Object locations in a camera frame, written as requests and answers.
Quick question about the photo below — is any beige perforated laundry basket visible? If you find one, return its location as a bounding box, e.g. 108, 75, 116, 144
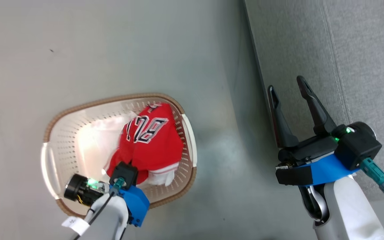
40, 93, 198, 219

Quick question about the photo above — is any blue right camera mount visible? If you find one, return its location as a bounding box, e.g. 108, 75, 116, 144
275, 154, 361, 186

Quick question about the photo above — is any white paper label tag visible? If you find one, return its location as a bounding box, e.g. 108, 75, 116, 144
62, 216, 90, 236

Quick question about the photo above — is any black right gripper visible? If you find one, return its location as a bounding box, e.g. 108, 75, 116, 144
268, 76, 341, 169

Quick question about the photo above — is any teal-plug right camera cable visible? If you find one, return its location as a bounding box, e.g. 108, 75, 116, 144
360, 158, 384, 231

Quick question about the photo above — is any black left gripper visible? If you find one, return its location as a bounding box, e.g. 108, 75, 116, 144
64, 173, 110, 206

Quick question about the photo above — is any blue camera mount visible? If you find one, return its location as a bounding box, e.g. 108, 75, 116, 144
275, 154, 361, 186
110, 185, 150, 228

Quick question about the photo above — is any red baseball jersey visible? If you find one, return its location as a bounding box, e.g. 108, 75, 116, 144
104, 103, 184, 186

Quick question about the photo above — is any white garment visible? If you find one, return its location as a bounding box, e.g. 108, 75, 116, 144
78, 112, 138, 174

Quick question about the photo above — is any grey fabric sofa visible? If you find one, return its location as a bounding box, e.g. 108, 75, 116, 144
244, 0, 384, 204

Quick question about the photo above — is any blue left camera mount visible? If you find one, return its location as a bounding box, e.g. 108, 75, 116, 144
110, 185, 150, 228

